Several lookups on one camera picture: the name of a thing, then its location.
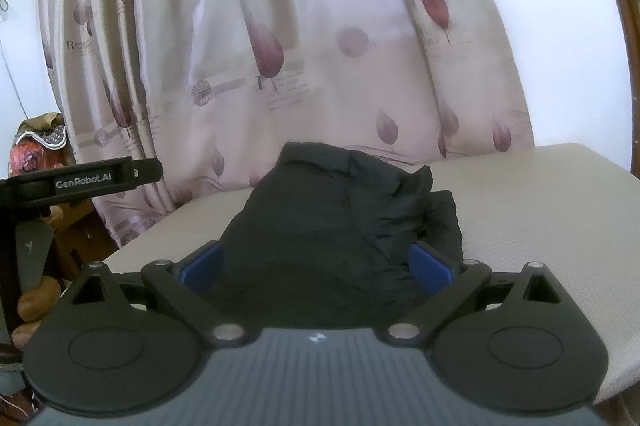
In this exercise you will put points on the left hand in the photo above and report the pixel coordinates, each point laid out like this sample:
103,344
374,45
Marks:
33,307

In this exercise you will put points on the floral pink curtain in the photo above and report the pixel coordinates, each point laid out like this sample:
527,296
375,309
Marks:
214,88

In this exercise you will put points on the black large garment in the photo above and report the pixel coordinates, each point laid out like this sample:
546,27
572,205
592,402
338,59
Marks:
323,242

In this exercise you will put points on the wooden desk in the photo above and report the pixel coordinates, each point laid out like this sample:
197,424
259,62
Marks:
80,238

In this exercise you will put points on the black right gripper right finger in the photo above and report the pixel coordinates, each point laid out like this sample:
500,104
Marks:
508,341

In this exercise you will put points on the pink floral bag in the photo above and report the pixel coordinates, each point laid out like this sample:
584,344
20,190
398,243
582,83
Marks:
40,143

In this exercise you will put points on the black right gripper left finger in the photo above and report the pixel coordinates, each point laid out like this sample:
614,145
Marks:
128,342

